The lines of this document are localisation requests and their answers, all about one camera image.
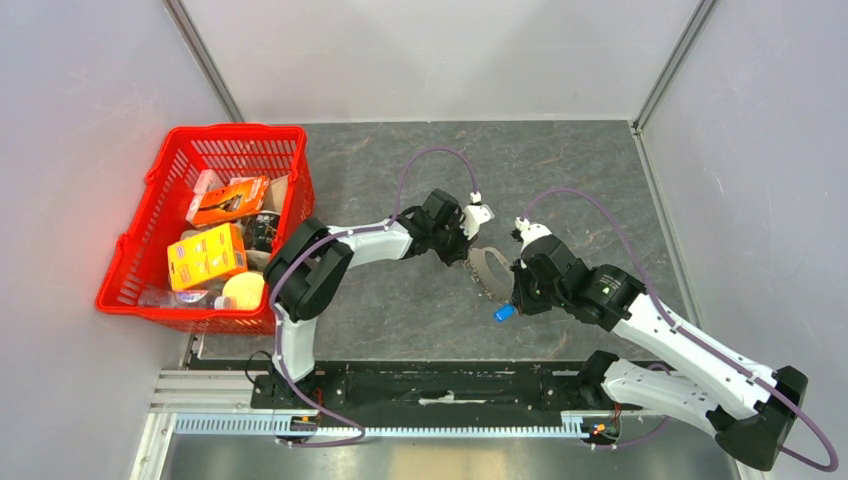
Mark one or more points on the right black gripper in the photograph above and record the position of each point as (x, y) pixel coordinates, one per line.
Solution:
(524, 304)

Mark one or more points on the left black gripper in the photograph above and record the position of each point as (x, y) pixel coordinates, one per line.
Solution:
(465, 242)

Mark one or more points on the blue key tag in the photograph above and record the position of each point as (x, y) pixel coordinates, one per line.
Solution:
(504, 313)

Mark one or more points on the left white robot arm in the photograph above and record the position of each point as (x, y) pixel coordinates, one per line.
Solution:
(304, 275)

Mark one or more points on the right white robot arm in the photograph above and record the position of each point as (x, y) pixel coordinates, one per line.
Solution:
(746, 407)

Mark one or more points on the dark jar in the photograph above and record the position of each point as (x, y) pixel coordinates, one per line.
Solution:
(260, 231)

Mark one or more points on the yellow round sponge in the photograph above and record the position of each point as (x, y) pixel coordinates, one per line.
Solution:
(245, 290)

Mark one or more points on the yellow orange box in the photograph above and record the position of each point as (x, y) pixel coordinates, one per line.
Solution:
(211, 255)

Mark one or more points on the clear plastic bottle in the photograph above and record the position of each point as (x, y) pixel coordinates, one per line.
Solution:
(186, 299)

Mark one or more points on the aluminium rail frame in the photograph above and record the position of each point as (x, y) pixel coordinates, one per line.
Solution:
(212, 385)

